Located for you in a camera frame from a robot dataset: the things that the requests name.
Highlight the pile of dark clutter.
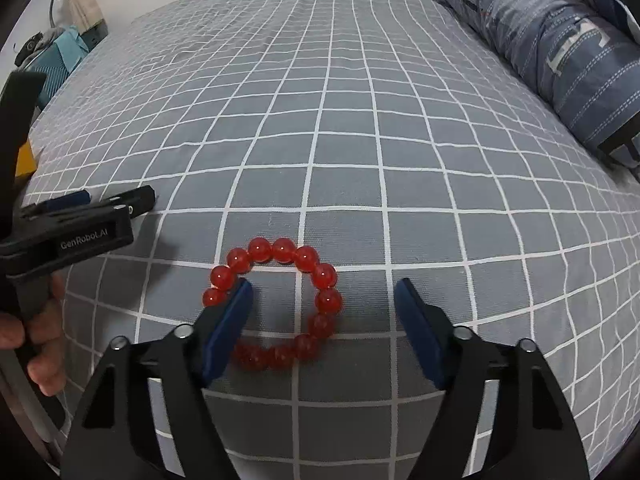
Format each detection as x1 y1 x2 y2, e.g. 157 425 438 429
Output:
14 30 62 67

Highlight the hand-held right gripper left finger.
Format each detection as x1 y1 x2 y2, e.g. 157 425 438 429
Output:
60 278 254 480

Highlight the grey checked bed sheet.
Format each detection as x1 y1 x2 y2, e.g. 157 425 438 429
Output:
26 0 640 480

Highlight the person's left hand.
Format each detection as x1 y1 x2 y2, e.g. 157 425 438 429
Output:
0 274 67 397

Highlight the red bead bracelet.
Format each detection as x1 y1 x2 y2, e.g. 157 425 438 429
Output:
202 236 344 372

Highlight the blue grey printed duvet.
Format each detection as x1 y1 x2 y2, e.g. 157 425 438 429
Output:
416 0 640 170

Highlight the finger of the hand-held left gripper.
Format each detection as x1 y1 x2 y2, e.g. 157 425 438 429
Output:
22 189 93 215
82 185 157 220

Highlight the blue suitcase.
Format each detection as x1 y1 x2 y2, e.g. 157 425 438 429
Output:
14 24 92 112

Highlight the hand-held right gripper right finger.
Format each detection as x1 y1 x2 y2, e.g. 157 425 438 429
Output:
394 278 592 480

